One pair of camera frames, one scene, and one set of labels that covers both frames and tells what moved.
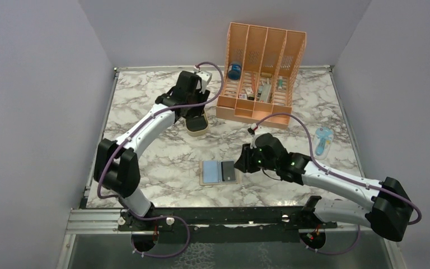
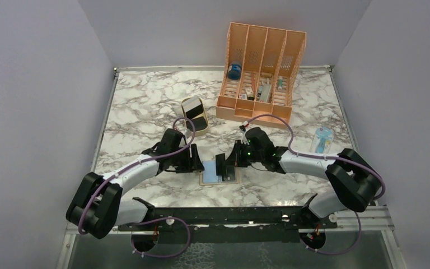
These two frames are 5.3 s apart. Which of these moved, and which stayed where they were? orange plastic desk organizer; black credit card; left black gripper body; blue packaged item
Moved: left black gripper body
Stayed: black credit card; blue packaged item; orange plastic desk organizer
